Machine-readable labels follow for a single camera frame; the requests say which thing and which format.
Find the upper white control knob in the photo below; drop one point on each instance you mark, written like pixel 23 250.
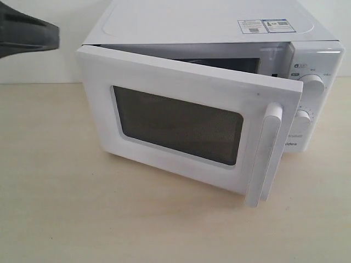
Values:
pixel 312 85

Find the white microwave oven body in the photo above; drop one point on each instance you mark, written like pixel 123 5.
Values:
pixel 208 33

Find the white control knob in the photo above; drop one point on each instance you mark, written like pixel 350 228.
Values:
pixel 312 85
pixel 302 120

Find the white microwave door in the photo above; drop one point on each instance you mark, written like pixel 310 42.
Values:
pixel 222 127

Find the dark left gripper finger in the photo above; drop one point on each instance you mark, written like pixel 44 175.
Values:
pixel 21 33

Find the lower white control knob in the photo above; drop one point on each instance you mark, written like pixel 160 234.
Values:
pixel 302 120

